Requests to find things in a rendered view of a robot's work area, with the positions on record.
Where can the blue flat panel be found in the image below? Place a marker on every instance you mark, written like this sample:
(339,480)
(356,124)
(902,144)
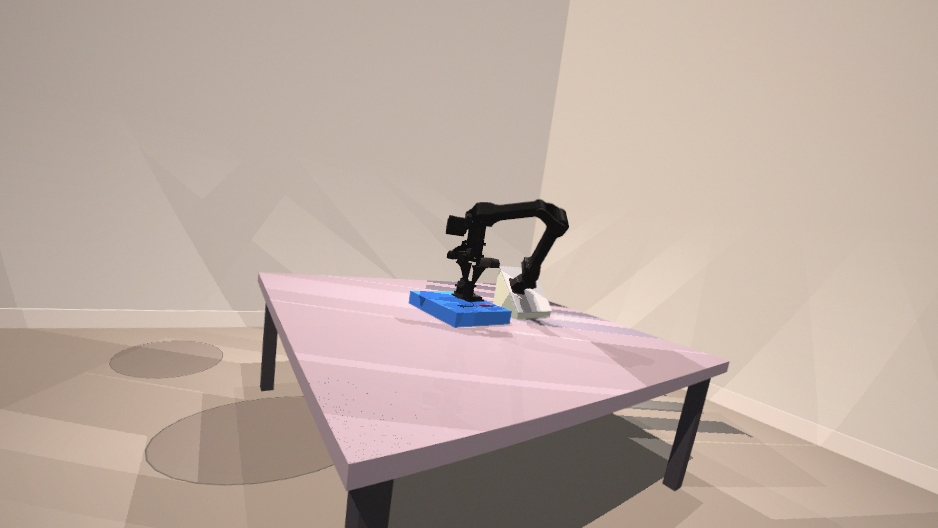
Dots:
(457,312)

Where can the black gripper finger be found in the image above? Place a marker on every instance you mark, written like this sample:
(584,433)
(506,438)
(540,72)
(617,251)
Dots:
(465,268)
(477,271)

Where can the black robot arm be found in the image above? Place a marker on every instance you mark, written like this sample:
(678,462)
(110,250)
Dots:
(485,214)

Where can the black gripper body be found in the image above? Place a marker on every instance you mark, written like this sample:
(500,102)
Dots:
(480,259)

